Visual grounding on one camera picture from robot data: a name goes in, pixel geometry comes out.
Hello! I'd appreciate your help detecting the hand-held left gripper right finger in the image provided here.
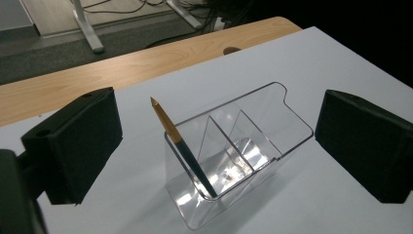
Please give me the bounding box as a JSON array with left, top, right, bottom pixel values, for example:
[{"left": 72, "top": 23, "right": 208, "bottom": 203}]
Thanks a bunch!
[{"left": 314, "top": 89, "right": 413, "bottom": 205}]

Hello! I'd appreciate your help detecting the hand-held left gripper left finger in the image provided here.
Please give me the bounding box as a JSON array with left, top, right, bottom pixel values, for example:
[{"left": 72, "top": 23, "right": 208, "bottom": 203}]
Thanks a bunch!
[{"left": 20, "top": 86, "right": 124, "bottom": 206}]

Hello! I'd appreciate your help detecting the dark green pen gold tip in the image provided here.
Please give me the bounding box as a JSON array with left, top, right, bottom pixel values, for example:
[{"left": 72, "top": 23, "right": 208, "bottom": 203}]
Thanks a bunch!
[{"left": 150, "top": 96, "right": 218, "bottom": 199}]

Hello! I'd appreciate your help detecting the clear plastic divided pen holder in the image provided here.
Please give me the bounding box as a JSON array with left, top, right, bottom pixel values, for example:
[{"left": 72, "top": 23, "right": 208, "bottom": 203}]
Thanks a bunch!
[{"left": 164, "top": 81, "right": 315, "bottom": 231}]

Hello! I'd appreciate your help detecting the light wooden table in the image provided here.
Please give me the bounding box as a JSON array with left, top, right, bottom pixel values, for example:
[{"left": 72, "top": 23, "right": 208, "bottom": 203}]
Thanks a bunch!
[{"left": 0, "top": 17, "right": 302, "bottom": 128}]

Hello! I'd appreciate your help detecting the white metal stand leg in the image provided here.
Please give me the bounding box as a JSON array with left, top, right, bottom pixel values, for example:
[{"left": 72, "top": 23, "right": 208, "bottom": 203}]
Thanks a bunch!
[
  {"left": 71, "top": 0, "right": 105, "bottom": 55},
  {"left": 166, "top": 0, "right": 203, "bottom": 30}
]

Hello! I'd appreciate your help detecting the brown round table grommet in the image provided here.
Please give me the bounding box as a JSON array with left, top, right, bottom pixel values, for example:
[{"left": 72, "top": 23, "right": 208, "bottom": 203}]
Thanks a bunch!
[{"left": 222, "top": 46, "right": 242, "bottom": 57}]

